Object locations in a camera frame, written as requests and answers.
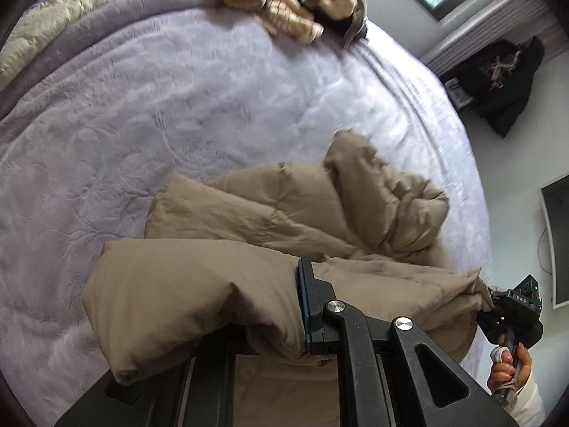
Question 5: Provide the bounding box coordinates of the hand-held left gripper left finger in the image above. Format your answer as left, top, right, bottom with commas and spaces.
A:
55, 329, 237, 427

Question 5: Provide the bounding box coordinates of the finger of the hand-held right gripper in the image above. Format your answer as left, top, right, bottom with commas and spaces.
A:
482, 288, 508, 316

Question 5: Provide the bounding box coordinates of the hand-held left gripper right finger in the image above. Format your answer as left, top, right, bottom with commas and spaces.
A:
297, 255, 519, 427

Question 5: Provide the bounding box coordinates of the khaki puffer jacket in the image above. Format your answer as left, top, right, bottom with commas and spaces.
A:
82, 129, 494, 427

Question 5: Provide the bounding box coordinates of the person's right forearm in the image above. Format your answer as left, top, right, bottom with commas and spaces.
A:
501, 380, 549, 427

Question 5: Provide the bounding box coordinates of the person's right hand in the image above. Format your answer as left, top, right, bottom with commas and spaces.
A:
486, 336, 534, 405

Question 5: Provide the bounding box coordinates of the hanging dark coat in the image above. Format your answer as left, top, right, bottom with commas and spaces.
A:
445, 36, 546, 138

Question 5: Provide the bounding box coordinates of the purple bed blanket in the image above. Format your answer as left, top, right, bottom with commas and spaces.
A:
0, 0, 494, 410

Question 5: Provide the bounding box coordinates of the light purple curtain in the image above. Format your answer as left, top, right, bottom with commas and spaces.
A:
420, 0, 556, 78

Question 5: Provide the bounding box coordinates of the dark garment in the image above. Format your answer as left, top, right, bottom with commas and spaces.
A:
340, 0, 369, 51

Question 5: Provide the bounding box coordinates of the beige striped sweater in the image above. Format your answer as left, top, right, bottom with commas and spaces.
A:
222, 0, 363, 46

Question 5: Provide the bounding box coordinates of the cream quilted garment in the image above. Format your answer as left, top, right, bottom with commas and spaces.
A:
0, 0, 153, 93

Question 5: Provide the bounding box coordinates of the screen cable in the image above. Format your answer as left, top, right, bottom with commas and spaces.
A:
536, 227, 553, 277

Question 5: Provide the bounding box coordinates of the wall screen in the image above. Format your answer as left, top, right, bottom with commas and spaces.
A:
539, 171, 569, 310

